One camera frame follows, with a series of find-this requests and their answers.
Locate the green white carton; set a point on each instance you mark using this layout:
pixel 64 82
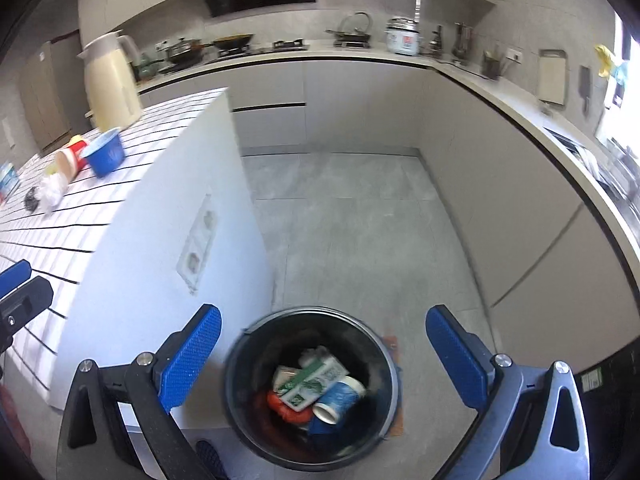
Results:
pixel 305 385

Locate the black cleaver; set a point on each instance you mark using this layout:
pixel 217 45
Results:
pixel 585 85

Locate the person's dark shoe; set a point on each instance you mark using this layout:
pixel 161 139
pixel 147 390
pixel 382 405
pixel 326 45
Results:
pixel 210 460

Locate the kitchen sink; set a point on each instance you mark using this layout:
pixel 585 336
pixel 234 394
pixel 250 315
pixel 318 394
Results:
pixel 585 155

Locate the black gas stove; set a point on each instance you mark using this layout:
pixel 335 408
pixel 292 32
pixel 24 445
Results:
pixel 285 46

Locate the white tiled kitchen island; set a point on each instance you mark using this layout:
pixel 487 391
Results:
pixel 150 210

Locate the blue paper bowl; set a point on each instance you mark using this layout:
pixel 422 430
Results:
pixel 107 155

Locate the white rice cooker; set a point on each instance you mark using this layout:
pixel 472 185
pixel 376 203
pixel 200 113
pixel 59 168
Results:
pixel 401 40

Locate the island socket panel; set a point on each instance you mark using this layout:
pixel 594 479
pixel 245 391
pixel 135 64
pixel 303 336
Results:
pixel 197 245

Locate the red plastic bag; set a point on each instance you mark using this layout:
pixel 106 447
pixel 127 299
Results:
pixel 280 405

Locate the black built-in appliance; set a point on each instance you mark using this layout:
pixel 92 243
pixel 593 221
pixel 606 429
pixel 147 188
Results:
pixel 615 400

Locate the grey lower cabinets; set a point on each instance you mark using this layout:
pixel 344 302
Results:
pixel 350 105

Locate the black wok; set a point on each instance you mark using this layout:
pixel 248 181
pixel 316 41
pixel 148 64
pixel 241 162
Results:
pixel 232 40

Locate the black bucket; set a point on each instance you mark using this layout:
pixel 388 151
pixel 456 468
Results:
pixel 250 360

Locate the dark chopstick holder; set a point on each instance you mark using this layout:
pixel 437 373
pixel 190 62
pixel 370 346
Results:
pixel 491 67

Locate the window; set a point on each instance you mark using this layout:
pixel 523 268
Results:
pixel 631 50

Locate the red paper cup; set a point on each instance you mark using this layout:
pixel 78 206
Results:
pixel 72 160

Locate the white wall socket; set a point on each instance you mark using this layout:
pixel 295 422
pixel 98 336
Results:
pixel 513 54

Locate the white cutting board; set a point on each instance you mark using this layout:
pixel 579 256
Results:
pixel 552 80

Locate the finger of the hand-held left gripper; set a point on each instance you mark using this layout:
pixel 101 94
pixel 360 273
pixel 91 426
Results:
pixel 15 275
pixel 30 297

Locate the wooden stool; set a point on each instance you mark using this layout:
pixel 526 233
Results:
pixel 392 345

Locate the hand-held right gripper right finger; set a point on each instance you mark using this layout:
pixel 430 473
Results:
pixel 457 355

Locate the metal utensil rack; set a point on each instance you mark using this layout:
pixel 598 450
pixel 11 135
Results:
pixel 461 45

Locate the yellow strip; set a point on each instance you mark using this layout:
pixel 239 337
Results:
pixel 76 139

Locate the yellow hanging glove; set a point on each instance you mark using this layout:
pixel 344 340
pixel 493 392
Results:
pixel 604 60

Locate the blue hanging cloth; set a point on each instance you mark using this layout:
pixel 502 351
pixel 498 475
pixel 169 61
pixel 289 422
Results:
pixel 621 71

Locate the blue printed paper cup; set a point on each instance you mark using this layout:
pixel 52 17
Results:
pixel 340 395

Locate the beige fridge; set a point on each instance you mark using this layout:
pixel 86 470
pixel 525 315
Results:
pixel 45 100

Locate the clear plastic bag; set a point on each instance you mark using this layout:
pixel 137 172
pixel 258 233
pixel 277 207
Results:
pixel 52 192

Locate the cream thermos jug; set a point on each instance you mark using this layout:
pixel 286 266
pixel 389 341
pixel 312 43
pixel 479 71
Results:
pixel 112 90

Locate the beige upper cabinets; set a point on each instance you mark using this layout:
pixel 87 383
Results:
pixel 125 0

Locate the dark glass bottle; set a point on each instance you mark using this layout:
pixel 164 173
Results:
pixel 437 42

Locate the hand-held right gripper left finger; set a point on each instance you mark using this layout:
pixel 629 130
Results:
pixel 192 357

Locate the blue white wipes pack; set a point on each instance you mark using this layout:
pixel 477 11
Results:
pixel 9 180

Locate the black pot with lid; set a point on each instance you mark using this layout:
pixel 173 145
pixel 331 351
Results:
pixel 185 52

